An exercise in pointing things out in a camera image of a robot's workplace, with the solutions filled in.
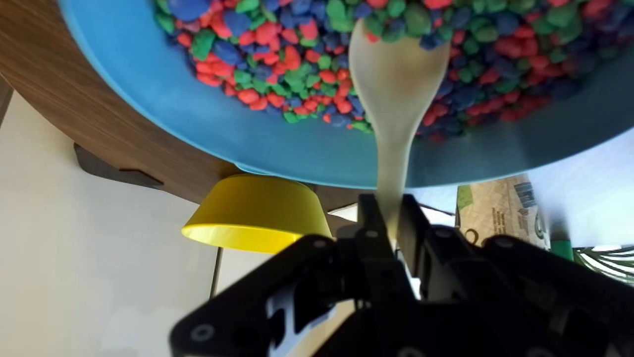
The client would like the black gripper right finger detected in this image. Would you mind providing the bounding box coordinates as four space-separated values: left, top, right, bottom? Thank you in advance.
396 194 432 272

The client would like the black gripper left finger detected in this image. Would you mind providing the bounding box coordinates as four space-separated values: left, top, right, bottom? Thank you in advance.
354 194 394 264

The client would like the white plastic spoon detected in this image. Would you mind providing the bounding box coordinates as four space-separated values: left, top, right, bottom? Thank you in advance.
348 20 449 246

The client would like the yellow plastic bowl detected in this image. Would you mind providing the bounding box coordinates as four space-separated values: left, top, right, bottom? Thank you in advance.
182 175 331 254

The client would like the blue bowl with beads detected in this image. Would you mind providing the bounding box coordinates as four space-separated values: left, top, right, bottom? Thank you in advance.
57 0 634 190

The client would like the patterned paper cup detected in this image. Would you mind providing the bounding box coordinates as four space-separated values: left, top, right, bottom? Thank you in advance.
455 177 551 250

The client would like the round wooden table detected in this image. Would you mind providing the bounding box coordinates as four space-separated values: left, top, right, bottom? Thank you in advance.
0 0 376 206

